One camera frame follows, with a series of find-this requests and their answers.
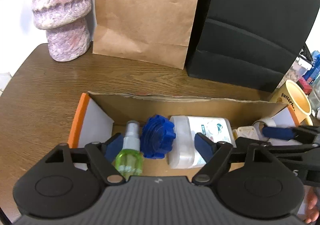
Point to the red flat box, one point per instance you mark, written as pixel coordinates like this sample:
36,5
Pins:
304,85

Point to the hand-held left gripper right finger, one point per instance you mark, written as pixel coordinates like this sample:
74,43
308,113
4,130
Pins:
203,147

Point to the red cardboard box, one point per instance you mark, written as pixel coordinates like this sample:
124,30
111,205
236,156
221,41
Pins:
95,120

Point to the black paper bag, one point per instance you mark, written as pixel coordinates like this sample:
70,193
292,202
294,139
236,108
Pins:
250,27

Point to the green spray bottle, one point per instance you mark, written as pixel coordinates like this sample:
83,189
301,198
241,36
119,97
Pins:
128,160

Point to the blue ridged lid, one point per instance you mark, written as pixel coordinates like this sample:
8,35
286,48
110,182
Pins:
157,137

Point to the cream square box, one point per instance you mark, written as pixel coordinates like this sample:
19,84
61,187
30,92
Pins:
246,133

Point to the yellow mug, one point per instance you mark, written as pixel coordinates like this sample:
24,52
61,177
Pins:
297,100

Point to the white tape roll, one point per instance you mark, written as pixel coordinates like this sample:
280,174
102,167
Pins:
268,123

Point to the clear container black clip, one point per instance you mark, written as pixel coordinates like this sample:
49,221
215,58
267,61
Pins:
298,67

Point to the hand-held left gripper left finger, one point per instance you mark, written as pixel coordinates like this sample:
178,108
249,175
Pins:
113,146

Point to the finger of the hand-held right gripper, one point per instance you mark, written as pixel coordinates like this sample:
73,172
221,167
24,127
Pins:
277,132
287,149

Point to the person's right hand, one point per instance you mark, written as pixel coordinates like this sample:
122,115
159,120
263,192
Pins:
312,205

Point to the clear plastic container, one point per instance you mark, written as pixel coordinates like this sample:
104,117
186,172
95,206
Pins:
182,140

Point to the pink textured vase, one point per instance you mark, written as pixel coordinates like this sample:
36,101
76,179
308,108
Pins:
60,15

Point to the blue drink can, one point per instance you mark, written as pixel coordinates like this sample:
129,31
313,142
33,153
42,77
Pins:
314,67

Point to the glass cup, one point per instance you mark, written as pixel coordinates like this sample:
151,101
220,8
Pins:
315,100

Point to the brown paper bag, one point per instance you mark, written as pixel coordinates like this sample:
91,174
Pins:
147,15

